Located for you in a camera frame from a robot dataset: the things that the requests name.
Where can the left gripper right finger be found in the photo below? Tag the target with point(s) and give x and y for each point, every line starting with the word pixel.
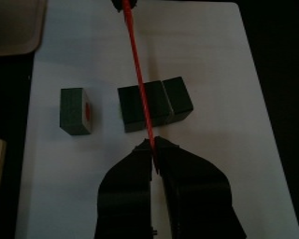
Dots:
pixel 197 199

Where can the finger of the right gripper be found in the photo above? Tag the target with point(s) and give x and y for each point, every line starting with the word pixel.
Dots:
pixel 133 3
pixel 117 4

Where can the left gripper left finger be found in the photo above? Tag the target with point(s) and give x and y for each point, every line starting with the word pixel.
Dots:
pixel 122 196

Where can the red toy knife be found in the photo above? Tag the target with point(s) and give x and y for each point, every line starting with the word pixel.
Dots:
pixel 137 62

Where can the dark toy sushi piece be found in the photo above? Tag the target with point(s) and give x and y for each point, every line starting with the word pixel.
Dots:
pixel 72 112
pixel 179 96
pixel 130 105
pixel 157 102

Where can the white cutting board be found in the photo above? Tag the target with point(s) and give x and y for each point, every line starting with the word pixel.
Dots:
pixel 217 93

